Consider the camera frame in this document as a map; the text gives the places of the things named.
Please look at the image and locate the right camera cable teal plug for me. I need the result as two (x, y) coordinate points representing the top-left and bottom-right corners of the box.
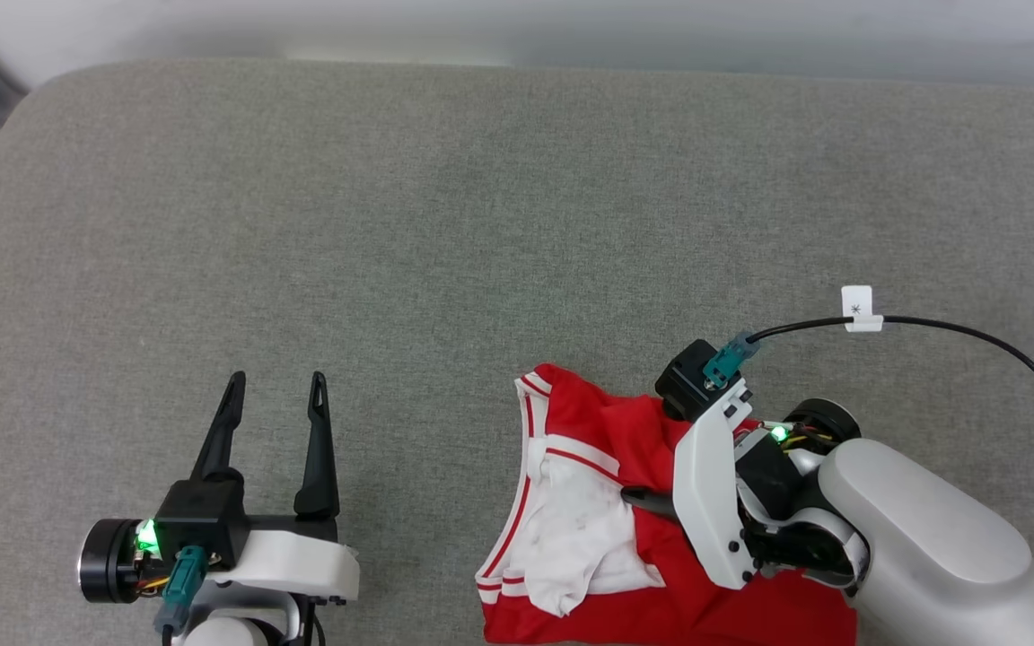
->
(703, 314), (1034, 452)

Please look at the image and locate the camera cable teal plug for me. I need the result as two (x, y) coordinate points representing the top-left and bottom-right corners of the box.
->
(703, 314), (1034, 452)
(153, 546), (211, 646)

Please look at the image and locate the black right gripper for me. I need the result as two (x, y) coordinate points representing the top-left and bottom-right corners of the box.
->
(621, 397), (869, 593)

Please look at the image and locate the red and white garment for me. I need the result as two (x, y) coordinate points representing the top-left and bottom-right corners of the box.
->
(476, 362), (860, 646)

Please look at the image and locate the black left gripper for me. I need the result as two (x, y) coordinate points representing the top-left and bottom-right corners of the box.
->
(78, 371), (340, 605)

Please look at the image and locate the white cable label tag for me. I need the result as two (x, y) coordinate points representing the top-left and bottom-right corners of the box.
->
(841, 285), (885, 334)

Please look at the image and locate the left camera cable teal plug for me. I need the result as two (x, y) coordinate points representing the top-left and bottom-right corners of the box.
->
(153, 546), (211, 646)

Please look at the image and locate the grey fabric sofa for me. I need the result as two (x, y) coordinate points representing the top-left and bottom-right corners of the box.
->
(0, 58), (1034, 646)

